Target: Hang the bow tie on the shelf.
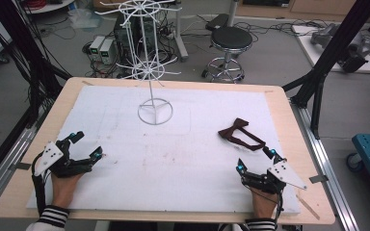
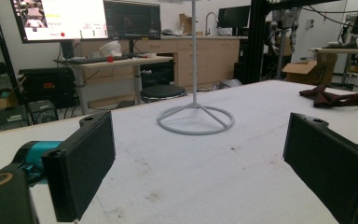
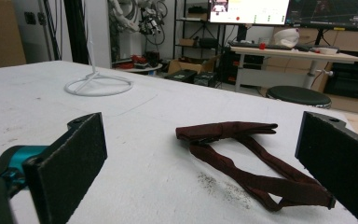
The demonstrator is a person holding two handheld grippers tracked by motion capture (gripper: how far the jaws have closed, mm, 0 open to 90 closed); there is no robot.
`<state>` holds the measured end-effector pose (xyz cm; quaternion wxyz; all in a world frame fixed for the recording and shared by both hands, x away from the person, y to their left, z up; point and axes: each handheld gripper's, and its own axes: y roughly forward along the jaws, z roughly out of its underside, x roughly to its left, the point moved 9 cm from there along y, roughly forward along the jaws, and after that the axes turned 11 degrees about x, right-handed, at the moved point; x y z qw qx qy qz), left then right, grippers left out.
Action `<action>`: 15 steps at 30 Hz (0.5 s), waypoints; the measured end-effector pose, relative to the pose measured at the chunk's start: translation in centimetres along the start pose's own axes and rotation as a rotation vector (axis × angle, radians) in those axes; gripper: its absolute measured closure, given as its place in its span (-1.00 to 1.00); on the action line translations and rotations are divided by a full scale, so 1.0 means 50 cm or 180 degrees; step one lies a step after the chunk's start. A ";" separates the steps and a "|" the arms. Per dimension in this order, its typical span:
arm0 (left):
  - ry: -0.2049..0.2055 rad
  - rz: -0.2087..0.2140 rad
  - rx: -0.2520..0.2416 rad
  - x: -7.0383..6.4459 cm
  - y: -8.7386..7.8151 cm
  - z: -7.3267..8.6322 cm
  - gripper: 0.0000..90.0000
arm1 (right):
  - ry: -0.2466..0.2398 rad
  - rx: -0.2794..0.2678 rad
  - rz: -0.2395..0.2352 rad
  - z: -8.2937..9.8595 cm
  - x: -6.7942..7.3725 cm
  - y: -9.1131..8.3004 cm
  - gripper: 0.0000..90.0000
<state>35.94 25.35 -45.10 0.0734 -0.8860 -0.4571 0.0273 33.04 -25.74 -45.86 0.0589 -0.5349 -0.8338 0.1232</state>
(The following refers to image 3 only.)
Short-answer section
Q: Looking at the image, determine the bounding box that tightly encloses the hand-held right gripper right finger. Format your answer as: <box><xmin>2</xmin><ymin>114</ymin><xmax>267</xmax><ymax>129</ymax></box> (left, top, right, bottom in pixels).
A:
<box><xmin>295</xmin><ymin>110</ymin><xmax>358</xmax><ymax>224</ymax></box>

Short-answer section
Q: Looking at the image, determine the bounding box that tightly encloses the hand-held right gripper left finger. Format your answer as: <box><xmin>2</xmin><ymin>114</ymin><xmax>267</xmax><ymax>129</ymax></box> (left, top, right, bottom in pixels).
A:
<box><xmin>21</xmin><ymin>112</ymin><xmax>108</xmax><ymax>224</ymax></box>

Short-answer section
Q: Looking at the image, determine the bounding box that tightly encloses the dark red bow tie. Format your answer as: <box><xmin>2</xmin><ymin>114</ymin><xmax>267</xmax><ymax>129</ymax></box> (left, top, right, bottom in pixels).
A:
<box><xmin>175</xmin><ymin>120</ymin><xmax>337</xmax><ymax>213</ymax></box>

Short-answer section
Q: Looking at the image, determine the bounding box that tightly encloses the round black stool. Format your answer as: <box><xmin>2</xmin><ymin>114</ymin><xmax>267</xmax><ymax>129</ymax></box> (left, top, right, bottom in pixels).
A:
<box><xmin>265</xmin><ymin>85</ymin><xmax>333</xmax><ymax>109</ymax></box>

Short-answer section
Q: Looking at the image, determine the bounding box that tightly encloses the white bowl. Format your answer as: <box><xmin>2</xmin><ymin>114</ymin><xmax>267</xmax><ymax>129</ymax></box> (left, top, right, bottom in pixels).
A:
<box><xmin>311</xmin><ymin>46</ymin><xmax>340</xmax><ymax>56</ymax></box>

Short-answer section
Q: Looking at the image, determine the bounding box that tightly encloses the light wooden desk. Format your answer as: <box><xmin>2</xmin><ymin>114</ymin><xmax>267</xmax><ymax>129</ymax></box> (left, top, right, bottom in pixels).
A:
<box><xmin>229</xmin><ymin>45</ymin><xmax>358</xmax><ymax>93</ymax></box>

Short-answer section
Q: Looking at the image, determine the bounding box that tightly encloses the round low table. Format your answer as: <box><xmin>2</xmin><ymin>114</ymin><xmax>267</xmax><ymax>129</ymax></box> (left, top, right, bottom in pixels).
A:
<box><xmin>111</xmin><ymin>61</ymin><xmax>163</xmax><ymax>75</ymax></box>

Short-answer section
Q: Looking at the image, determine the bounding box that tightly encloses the white cap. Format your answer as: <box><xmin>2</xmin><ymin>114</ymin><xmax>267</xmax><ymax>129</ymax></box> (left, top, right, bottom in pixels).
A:
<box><xmin>272</xmin><ymin>27</ymin><xmax>301</xmax><ymax>49</ymax></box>

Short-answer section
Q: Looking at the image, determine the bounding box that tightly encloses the black keyboard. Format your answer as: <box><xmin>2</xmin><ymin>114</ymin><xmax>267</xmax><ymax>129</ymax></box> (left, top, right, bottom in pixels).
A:
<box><xmin>231</xmin><ymin>40</ymin><xmax>293</xmax><ymax>51</ymax></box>

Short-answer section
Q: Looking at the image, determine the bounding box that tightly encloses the black case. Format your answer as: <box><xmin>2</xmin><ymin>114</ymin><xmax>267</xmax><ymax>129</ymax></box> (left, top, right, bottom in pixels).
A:
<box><xmin>164</xmin><ymin>68</ymin><xmax>199</xmax><ymax>84</ymax></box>

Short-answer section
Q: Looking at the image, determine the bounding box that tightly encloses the dark computer monitor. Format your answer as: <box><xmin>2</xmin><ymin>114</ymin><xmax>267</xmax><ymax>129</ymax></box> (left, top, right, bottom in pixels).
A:
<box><xmin>284</xmin><ymin>0</ymin><xmax>358</xmax><ymax>33</ymax></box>

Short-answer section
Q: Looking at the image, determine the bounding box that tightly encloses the brown cardboard panel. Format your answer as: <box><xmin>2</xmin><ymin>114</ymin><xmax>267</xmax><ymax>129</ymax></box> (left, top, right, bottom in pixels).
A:
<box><xmin>0</xmin><ymin>0</ymin><xmax>27</xmax><ymax>71</ymax></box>

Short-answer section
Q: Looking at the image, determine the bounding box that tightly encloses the open cardboard box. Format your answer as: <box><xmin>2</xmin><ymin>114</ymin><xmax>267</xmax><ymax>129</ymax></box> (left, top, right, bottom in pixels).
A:
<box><xmin>167</xmin><ymin>54</ymin><xmax>222</xmax><ymax>76</ymax></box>

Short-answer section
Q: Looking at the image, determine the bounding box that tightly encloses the bright computer monitor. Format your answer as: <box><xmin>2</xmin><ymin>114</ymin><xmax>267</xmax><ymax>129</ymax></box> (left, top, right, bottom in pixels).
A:
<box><xmin>209</xmin><ymin>0</ymin><xmax>291</xmax><ymax>26</ymax></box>

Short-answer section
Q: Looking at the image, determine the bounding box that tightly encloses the black metal shelf rack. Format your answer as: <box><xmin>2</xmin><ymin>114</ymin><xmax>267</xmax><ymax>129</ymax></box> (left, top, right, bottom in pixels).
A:
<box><xmin>172</xmin><ymin>0</ymin><xmax>227</xmax><ymax>68</ymax></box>

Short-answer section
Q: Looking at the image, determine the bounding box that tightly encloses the white stand with ring base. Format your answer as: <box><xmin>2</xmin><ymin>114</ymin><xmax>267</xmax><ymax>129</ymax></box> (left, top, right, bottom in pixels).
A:
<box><xmin>63</xmin><ymin>18</ymin><xmax>134</xmax><ymax>97</ymax></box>

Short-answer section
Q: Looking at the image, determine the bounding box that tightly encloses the black metal post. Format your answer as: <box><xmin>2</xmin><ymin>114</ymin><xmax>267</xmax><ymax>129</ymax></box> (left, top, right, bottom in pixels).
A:
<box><xmin>62</xmin><ymin>0</ymin><xmax>90</xmax><ymax>65</ymax></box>

